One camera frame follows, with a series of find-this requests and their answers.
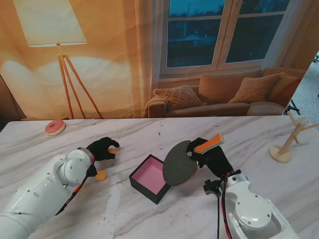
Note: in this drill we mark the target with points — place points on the printed living room backdrop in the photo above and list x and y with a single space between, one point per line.
112 62

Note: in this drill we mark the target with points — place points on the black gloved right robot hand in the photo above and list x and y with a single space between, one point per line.
216 161

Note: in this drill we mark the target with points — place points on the orange ping pong ball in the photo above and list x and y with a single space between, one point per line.
101 175
112 151

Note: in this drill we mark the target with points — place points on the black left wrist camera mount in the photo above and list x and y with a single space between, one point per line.
92 171

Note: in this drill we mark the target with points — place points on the black clamp stand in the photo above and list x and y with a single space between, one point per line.
289 107

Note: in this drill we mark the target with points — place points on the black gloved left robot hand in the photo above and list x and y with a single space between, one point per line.
101 149

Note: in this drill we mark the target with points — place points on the wooden mug tree stand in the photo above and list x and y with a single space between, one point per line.
282 153

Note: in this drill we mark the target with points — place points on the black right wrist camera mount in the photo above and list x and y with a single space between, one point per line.
211 188

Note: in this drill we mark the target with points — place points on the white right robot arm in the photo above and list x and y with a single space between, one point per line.
254 214

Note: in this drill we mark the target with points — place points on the pink frosted donut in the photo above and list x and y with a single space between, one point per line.
54 127

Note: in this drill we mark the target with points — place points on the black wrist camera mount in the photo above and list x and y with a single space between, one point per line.
211 188
92 171

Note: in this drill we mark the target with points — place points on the black box pink inside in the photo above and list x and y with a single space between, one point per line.
147 179

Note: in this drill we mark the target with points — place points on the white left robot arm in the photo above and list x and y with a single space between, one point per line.
37 196

